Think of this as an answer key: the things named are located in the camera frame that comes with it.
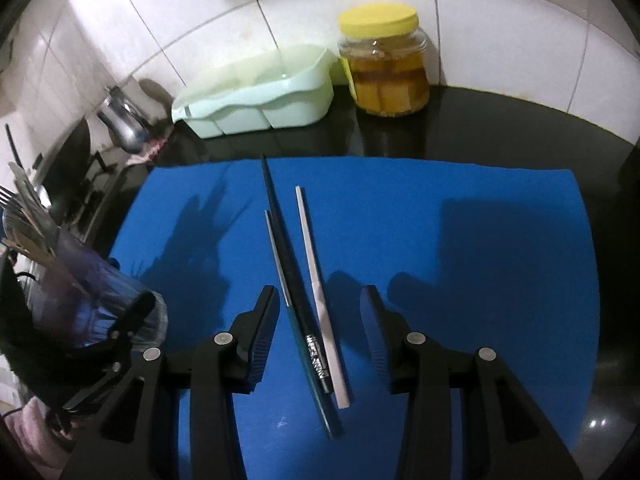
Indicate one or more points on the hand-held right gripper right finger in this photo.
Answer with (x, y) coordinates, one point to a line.
(375, 340)

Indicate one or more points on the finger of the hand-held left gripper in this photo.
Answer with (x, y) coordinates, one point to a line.
(132, 317)

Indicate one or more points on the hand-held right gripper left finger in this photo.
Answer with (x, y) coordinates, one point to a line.
(267, 340)

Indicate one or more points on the purple rimmed glass cup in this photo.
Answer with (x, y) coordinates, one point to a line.
(90, 285)

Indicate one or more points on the black printed chopstick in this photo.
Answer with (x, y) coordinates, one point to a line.
(295, 280)

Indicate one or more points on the silver teal chopstick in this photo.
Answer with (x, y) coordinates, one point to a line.
(281, 270)

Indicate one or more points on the whitish silver chopstick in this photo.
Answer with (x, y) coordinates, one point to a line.
(312, 270)

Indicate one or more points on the plain black chopstick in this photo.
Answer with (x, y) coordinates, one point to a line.
(12, 145)

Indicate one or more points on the blue mat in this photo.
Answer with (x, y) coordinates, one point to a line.
(475, 260)

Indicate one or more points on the gas stove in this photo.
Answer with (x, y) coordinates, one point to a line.
(75, 195)

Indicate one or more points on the pink white cloth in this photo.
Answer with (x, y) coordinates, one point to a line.
(150, 150)

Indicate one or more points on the steel pitcher with lid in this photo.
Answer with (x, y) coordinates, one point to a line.
(125, 127)

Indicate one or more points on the pale green divided tray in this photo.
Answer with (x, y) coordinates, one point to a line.
(280, 105)

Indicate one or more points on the yellow lid glass jar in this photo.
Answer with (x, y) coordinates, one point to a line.
(390, 90)

